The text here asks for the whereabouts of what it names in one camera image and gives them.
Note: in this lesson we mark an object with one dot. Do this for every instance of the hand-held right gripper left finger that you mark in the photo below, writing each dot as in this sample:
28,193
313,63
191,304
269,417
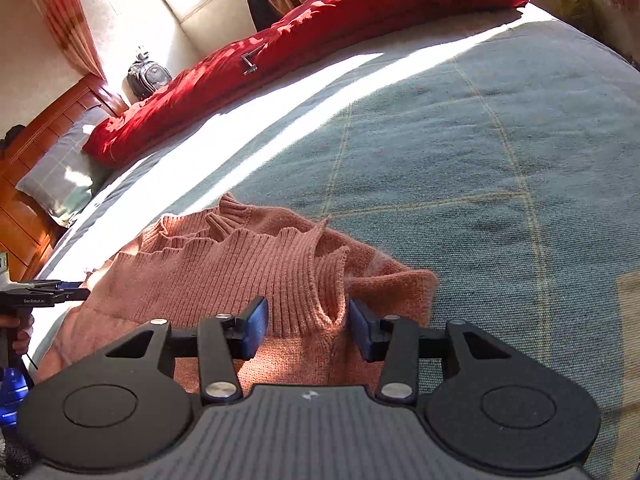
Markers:
257,326

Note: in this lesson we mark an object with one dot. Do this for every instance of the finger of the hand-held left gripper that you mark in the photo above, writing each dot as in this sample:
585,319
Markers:
55,286
75,295

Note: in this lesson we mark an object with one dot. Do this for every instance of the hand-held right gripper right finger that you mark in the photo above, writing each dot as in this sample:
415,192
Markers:
359,329

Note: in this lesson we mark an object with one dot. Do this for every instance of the orange knit sweater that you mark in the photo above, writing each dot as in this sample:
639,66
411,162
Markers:
240,260

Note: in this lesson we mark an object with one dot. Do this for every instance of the person's left hand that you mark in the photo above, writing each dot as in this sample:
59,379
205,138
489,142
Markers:
24,335

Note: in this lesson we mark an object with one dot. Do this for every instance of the blue plastic object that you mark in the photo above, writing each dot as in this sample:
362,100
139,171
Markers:
15,397

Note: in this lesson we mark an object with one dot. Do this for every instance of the green plaid pillow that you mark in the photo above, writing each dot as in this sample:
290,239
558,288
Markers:
65,175

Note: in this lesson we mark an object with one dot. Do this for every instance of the wooden headboard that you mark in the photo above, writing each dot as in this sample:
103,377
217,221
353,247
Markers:
55,115

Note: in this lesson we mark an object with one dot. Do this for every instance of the bed with green plaid sheet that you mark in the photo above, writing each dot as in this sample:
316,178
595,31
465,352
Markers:
450,160

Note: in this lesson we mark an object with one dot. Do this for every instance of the grey backpack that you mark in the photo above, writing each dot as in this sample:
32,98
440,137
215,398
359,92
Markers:
150,77

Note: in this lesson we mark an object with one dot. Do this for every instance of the metal crank tool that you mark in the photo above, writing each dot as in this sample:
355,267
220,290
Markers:
252,60

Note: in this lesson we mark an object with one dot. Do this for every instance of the orange curtain beside headboard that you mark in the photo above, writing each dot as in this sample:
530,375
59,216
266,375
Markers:
65,15

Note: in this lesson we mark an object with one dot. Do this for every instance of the red quilt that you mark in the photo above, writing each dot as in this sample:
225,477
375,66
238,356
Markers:
350,15

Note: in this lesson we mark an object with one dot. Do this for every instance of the black hanging garment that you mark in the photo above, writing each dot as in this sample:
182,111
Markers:
257,7

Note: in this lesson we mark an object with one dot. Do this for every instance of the yellow fuzzy object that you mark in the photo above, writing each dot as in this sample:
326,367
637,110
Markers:
575,5

